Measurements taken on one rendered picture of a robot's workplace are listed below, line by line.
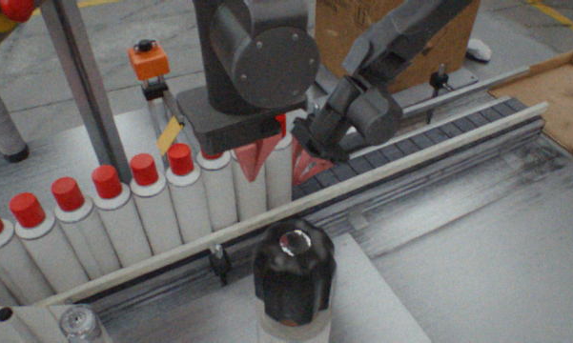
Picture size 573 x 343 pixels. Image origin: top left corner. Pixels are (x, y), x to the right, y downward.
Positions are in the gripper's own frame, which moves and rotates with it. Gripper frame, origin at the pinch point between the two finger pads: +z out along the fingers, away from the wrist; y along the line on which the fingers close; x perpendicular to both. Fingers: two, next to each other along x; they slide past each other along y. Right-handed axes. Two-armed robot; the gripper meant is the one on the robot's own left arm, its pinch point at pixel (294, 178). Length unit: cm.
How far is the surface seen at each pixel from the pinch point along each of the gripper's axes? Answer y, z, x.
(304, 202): 4.3, 1.7, 0.8
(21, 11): 1.0, -13.5, -47.8
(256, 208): 3.1, 5.2, -7.1
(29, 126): -174, 109, 9
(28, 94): -202, 107, 11
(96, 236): 2.0, 14.6, -30.3
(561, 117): 4, -33, 62
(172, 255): 4.2, 15.7, -18.4
